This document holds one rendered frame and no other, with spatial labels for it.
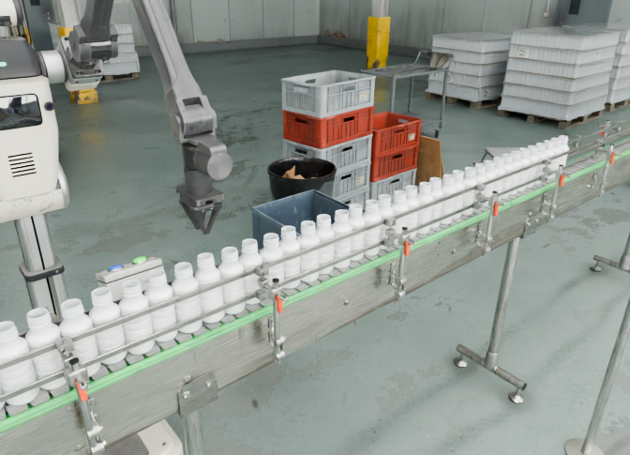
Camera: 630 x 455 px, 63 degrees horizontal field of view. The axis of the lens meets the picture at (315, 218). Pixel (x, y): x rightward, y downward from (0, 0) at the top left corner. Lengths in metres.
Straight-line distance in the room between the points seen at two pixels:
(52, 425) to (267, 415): 1.38
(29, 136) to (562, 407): 2.37
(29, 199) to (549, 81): 6.86
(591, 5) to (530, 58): 4.15
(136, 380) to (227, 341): 0.22
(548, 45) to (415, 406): 5.93
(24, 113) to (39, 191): 0.22
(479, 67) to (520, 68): 0.71
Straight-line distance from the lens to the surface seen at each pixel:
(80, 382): 1.06
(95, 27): 1.47
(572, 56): 7.55
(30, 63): 1.64
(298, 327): 1.41
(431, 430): 2.44
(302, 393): 2.53
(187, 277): 1.18
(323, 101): 3.59
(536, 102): 7.78
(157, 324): 1.21
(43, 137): 1.59
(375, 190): 4.39
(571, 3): 11.93
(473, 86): 8.38
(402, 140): 4.51
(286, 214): 2.10
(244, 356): 1.34
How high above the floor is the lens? 1.74
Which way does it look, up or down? 25 degrees down
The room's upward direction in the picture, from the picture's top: 1 degrees clockwise
